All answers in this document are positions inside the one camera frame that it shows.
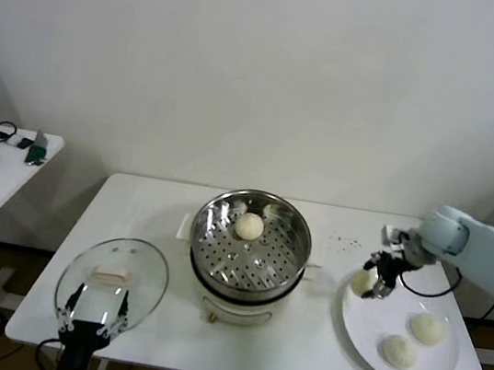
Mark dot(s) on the small white adapter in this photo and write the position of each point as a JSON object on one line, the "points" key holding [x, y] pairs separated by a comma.
{"points": [[12, 140]]}

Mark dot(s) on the green circuit board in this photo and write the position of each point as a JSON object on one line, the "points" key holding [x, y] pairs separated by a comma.
{"points": [[35, 156]]}

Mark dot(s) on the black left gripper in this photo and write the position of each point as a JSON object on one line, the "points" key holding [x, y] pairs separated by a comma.
{"points": [[82, 337]]}

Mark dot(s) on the perforated steel steamer basket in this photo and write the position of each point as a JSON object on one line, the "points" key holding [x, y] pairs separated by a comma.
{"points": [[219, 218]]}

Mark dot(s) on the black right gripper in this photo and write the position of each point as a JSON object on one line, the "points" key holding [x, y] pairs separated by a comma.
{"points": [[393, 267]]}

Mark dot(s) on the scattered dark crumbs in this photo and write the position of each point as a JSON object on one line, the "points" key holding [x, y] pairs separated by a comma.
{"points": [[352, 243]]}

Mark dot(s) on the small black device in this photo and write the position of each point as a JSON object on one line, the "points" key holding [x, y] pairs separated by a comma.
{"points": [[25, 143]]}

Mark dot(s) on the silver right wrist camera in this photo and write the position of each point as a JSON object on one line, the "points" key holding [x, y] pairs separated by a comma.
{"points": [[390, 233]]}

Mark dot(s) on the cream electric cooker base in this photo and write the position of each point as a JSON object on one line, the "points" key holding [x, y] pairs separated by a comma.
{"points": [[233, 309]]}

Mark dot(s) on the large white plate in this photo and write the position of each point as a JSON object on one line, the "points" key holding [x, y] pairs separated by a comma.
{"points": [[394, 319]]}

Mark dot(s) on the white steamed baozi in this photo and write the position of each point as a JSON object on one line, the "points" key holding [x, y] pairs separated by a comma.
{"points": [[427, 329], [359, 281], [398, 352], [248, 226]]}

